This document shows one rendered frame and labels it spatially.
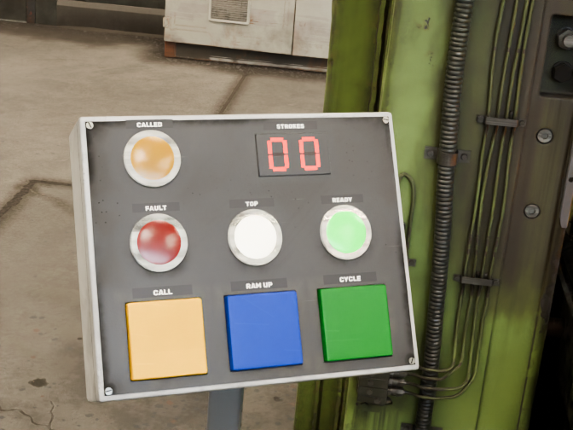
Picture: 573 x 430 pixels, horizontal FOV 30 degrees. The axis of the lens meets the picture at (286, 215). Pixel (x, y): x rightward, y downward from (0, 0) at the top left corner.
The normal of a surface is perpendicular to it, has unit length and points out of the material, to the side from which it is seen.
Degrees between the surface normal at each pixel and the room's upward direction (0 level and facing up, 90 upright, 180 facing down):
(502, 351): 90
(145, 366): 60
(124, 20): 90
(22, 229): 0
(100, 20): 90
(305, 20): 90
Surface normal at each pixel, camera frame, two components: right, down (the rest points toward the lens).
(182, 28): -0.14, 0.34
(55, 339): 0.07, -0.93
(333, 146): 0.32, -0.15
